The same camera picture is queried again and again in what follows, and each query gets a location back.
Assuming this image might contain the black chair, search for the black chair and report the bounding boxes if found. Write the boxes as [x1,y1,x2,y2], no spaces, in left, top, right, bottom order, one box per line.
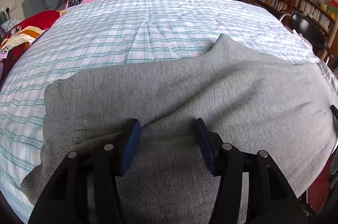
[279,13,326,54]

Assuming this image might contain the blue plaid bed sheet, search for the blue plaid bed sheet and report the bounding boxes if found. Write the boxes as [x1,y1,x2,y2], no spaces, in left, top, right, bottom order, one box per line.
[1,0,319,222]

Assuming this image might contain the wooden bookshelf with books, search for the wooden bookshelf with books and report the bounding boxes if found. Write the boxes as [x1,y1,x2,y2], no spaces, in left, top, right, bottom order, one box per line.
[254,0,338,40]

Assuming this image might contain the red patterned quilt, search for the red patterned quilt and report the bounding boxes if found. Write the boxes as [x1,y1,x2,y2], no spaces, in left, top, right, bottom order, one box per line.
[1,10,67,81]

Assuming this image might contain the wall power socket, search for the wall power socket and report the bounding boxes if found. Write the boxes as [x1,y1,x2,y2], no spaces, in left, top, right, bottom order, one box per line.
[1,0,17,13]

